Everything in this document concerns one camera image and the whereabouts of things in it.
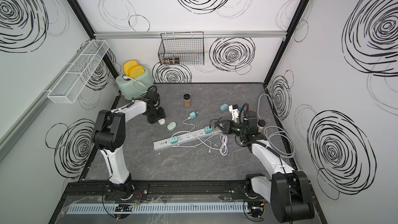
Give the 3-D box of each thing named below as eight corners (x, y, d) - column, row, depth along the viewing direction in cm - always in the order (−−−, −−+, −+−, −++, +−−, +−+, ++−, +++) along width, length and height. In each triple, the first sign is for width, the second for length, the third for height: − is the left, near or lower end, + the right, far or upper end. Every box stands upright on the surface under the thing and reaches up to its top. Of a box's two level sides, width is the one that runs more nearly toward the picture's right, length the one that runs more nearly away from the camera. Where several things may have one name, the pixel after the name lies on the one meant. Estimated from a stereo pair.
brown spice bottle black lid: (184, 108, 108) (183, 99, 101) (184, 102, 111) (183, 93, 104) (190, 108, 108) (189, 99, 101) (190, 102, 111) (189, 93, 104)
